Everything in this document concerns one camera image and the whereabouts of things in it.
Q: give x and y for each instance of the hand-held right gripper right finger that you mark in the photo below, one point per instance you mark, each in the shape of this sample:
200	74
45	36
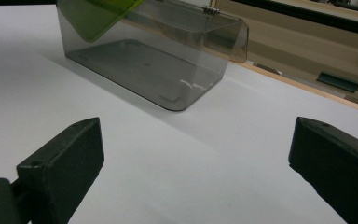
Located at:
338	168

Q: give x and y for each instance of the transparent grey storage box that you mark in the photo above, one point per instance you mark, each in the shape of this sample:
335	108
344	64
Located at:
149	65

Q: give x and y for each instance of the green phone case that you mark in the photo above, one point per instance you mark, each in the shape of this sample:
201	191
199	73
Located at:
96	18

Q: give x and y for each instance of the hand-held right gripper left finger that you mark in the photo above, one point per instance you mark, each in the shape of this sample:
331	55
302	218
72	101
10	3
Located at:
62	168

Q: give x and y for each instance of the black horizontal frame bar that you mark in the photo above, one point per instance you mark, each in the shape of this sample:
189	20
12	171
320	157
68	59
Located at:
307	15

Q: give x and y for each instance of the dark green flat object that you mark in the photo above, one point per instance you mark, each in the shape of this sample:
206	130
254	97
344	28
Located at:
338	81

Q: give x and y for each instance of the light wooden desk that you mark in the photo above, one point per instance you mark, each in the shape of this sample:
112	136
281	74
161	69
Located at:
292	46

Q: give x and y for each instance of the white table cover sheet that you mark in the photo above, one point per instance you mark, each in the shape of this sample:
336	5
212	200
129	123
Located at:
199	155

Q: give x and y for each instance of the wooden table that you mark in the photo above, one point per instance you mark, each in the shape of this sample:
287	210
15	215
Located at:
307	88

